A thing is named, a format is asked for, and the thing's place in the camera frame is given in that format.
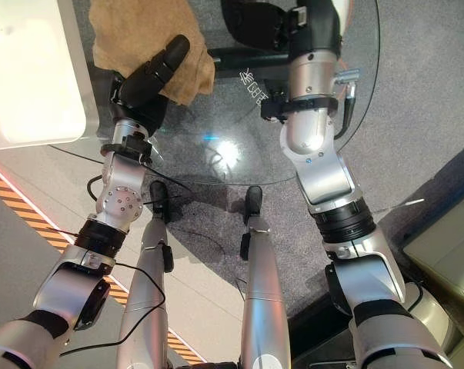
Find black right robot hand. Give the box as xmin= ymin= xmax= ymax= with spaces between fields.
xmin=220 ymin=0 xmax=350 ymax=55

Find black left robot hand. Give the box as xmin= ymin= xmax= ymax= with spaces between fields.
xmin=95 ymin=34 xmax=191 ymax=134

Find tan cloth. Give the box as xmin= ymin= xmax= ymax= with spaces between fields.
xmin=88 ymin=0 xmax=217 ymax=107

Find dark left robot foot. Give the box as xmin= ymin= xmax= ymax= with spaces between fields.
xmin=149 ymin=180 xmax=172 ymax=221

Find dark robot foot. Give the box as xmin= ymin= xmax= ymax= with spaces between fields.
xmin=243 ymin=185 xmax=264 ymax=224
xmin=149 ymin=180 xmax=172 ymax=221

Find dark right robot foot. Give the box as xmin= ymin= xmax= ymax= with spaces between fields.
xmin=243 ymin=185 xmax=264 ymax=224

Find orange black striped floor tape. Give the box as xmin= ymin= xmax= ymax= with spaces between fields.
xmin=0 ymin=159 xmax=209 ymax=366

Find silver left robot leg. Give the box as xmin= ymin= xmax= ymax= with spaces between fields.
xmin=115 ymin=214 xmax=175 ymax=369

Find silver robot leg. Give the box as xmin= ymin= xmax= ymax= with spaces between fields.
xmin=239 ymin=218 xmax=291 ymax=369
xmin=115 ymin=214 xmax=175 ymax=369

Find silver right robot leg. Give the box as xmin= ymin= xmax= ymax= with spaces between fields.
xmin=239 ymin=218 xmax=291 ymax=369

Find beige furniture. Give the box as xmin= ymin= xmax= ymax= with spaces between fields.
xmin=402 ymin=187 xmax=464 ymax=369

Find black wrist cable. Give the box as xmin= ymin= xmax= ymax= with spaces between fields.
xmin=331 ymin=82 xmax=358 ymax=140
xmin=86 ymin=167 xmax=196 ymax=209

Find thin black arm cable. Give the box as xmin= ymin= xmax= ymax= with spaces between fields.
xmin=59 ymin=260 xmax=167 ymax=357

